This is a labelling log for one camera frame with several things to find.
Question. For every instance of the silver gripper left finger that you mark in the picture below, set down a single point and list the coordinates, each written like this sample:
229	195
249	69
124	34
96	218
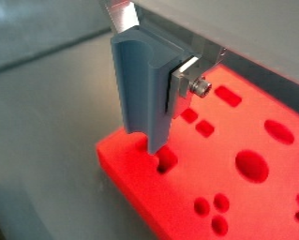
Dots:
120	13

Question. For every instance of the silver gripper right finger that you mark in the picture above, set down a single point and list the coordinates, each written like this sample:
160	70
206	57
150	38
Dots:
187	79

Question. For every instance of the red shape sorter block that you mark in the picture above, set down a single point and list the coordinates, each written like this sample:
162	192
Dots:
223	181

